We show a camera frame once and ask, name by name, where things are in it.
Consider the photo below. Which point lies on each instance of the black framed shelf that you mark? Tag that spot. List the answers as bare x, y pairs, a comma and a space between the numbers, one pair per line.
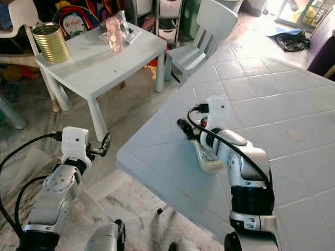
303, 14

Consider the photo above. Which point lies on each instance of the small white plastic table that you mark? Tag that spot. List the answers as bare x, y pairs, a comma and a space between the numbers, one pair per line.
99, 68

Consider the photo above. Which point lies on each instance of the gold ribbed tin can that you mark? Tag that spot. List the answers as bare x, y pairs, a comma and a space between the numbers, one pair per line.
51, 47

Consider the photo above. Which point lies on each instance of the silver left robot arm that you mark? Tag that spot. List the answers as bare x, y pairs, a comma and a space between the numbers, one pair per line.
57, 193

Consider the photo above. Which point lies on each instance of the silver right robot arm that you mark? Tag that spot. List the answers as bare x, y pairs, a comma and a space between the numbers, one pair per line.
251, 172

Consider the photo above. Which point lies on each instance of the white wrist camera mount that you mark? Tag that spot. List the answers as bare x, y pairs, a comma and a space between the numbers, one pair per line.
75, 142
219, 111

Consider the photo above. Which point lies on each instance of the rainbow print backpack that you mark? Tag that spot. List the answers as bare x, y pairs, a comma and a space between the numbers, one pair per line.
78, 23

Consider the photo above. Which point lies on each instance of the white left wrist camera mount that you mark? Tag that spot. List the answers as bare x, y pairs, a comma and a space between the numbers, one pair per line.
75, 142

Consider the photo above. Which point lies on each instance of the dark green container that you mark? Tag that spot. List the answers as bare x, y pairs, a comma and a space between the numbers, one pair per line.
192, 18

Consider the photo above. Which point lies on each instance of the silver robot left leg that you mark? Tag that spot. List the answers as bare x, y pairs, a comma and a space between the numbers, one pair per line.
104, 238

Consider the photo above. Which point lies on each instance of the pale blue plastic stool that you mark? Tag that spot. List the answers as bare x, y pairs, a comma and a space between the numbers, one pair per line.
13, 114

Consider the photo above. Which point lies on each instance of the white plastic armchair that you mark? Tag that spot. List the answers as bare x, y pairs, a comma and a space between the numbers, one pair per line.
23, 10

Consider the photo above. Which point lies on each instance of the blue cloth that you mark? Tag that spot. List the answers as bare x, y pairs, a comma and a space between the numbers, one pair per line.
5, 18

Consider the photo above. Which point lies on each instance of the black bag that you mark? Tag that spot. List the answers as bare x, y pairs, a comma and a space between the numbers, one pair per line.
290, 41

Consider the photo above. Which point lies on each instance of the clear plastic bag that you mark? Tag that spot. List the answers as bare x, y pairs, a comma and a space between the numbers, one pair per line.
131, 34

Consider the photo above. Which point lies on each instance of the dark purple couch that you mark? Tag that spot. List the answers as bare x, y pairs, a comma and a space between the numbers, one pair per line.
323, 52

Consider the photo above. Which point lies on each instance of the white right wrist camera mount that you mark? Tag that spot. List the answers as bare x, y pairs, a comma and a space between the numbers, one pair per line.
219, 111

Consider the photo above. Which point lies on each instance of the pale blue child chair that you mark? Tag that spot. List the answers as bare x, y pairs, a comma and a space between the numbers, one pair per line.
214, 18

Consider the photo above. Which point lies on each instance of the white drawer unit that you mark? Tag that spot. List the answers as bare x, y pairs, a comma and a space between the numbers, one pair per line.
138, 9
168, 31

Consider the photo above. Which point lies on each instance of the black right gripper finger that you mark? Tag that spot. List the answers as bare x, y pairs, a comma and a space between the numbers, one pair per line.
185, 128

